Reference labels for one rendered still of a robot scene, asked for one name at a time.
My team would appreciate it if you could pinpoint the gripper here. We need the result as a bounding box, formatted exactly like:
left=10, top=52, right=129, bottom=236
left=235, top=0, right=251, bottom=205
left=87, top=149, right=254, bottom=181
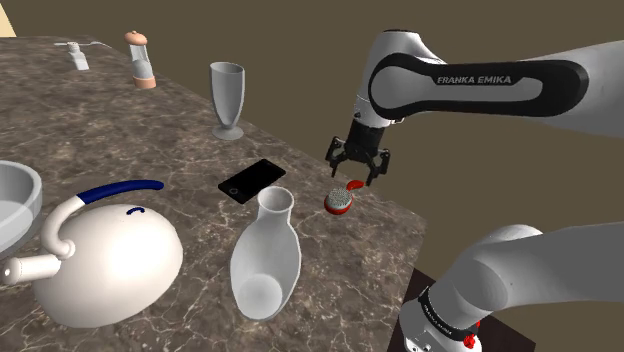
left=324, top=118, right=392, bottom=187

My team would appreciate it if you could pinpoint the red round brush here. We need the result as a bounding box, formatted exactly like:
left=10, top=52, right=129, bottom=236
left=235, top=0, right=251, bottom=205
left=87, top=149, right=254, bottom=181
left=323, top=179, right=366, bottom=216

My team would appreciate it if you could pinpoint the black smartphone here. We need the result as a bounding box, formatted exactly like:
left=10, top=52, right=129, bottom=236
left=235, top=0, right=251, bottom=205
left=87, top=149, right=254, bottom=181
left=217, top=158, right=288, bottom=205

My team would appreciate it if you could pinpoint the white vase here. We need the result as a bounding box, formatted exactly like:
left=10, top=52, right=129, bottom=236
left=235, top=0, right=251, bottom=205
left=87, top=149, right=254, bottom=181
left=229, top=185, right=302, bottom=322

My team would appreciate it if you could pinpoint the grey tall goblet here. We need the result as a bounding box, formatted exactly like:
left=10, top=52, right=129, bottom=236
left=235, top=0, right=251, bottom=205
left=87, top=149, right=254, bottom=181
left=208, top=61, right=246, bottom=142

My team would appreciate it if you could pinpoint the pepper mill with tan cap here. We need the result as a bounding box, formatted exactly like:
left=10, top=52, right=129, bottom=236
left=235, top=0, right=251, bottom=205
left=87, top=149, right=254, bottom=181
left=123, top=30, right=158, bottom=90

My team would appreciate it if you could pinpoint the white soap dispenser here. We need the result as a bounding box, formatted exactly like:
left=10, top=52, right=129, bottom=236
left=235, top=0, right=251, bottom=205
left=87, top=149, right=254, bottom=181
left=53, top=40, right=114, bottom=72

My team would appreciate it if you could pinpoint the grey bowl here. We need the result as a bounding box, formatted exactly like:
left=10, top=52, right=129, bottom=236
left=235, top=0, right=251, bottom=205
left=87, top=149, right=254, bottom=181
left=0, top=160, right=44, bottom=256

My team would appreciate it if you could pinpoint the white kettle with blue handle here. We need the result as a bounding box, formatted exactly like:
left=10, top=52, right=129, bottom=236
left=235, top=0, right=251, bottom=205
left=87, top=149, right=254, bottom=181
left=2, top=179, right=185, bottom=329

